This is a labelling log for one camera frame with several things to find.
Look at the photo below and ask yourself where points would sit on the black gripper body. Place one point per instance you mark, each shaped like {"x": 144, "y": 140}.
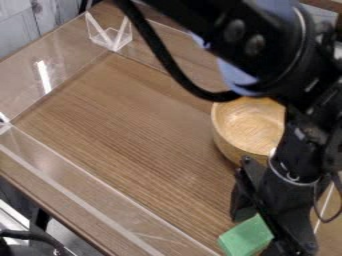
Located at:
{"x": 287, "y": 186}

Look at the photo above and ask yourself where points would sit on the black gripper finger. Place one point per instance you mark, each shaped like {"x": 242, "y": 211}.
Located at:
{"x": 242, "y": 206}

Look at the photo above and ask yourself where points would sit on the green rectangular block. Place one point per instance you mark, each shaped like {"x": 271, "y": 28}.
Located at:
{"x": 247, "y": 238}

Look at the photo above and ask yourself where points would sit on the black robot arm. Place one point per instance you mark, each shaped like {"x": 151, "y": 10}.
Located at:
{"x": 277, "y": 54}

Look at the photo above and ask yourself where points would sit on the brown wooden bowl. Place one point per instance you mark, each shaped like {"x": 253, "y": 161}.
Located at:
{"x": 247, "y": 128}

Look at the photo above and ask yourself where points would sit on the clear acrylic tray wall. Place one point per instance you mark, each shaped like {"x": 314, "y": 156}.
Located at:
{"x": 99, "y": 213}

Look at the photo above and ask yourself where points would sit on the clear acrylic corner bracket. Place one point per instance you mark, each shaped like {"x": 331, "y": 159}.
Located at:
{"x": 110, "y": 38}

